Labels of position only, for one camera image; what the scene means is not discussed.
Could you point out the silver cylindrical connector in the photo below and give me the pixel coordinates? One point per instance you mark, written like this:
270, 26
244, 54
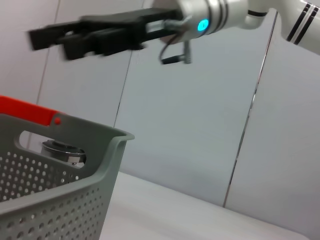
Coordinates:
187, 53

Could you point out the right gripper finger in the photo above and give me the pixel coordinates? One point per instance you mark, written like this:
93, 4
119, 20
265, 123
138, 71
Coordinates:
47, 37
82, 46

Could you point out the grey perforated storage bin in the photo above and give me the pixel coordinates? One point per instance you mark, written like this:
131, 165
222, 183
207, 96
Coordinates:
62, 212

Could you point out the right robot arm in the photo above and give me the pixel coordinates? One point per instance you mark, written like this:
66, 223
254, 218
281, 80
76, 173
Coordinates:
225, 12

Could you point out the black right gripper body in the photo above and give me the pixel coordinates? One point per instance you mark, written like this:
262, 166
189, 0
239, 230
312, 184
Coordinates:
125, 27

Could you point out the glass pitcher black lid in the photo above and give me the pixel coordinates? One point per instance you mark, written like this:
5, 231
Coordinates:
62, 152

